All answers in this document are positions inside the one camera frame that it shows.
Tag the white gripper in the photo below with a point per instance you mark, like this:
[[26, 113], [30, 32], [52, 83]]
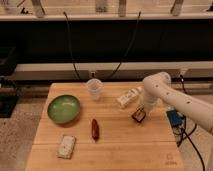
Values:
[[147, 103]]

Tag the black equipment at left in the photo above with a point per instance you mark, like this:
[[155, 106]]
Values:
[[8, 63]]

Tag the blue connector box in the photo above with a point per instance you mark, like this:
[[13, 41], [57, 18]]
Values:
[[174, 119]]

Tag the green ceramic bowl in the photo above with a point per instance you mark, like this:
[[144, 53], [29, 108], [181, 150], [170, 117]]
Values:
[[63, 109]]

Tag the black and orange eraser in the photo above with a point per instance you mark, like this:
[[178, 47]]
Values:
[[139, 115]]

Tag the clear plastic cup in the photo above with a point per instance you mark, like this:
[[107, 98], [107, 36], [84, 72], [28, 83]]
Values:
[[94, 87]]

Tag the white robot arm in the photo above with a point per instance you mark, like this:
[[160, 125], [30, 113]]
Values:
[[158, 86]]

